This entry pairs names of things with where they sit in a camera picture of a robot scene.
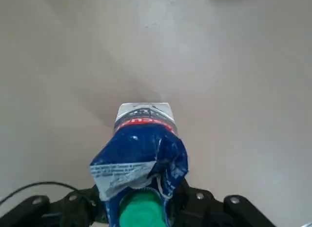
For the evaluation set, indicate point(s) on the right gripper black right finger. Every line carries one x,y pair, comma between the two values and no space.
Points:
207,212

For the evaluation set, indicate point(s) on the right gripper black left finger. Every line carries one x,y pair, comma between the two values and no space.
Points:
48,212

